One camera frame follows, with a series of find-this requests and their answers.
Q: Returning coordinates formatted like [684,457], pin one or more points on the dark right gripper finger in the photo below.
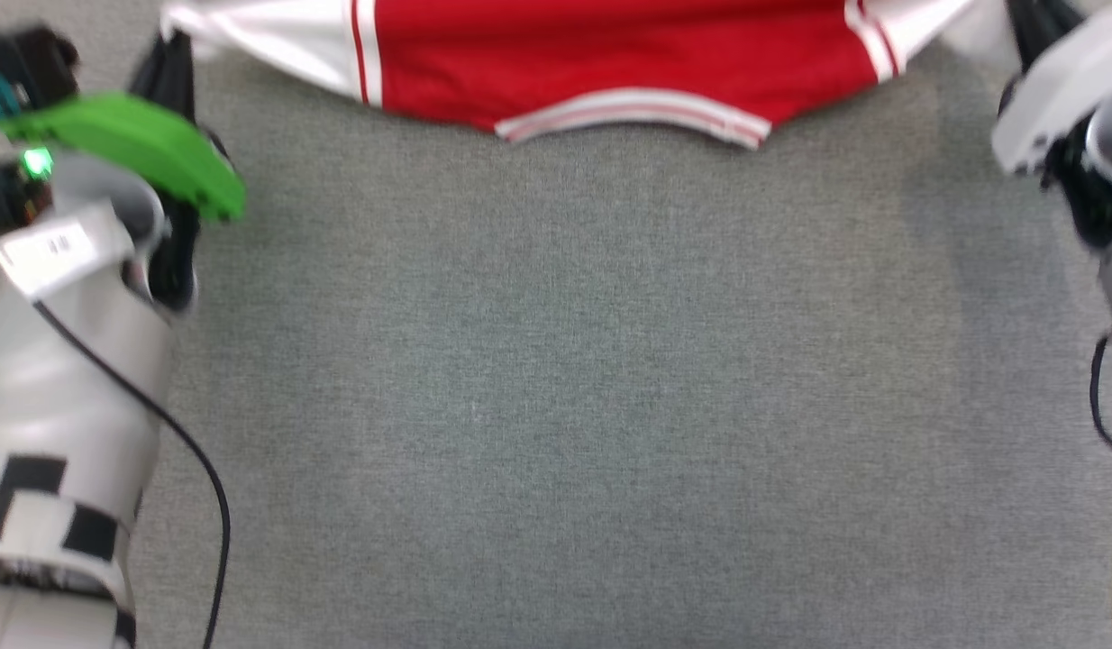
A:
[1026,27]
[1063,16]

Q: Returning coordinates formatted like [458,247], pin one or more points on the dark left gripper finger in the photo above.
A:
[150,77]
[179,81]

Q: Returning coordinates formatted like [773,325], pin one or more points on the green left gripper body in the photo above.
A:
[141,144]

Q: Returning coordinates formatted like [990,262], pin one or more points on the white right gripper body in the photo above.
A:
[1061,86]

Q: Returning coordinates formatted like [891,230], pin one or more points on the red and white basketball jersey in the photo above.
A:
[610,63]

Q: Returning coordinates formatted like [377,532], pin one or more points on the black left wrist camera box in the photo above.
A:
[24,72]

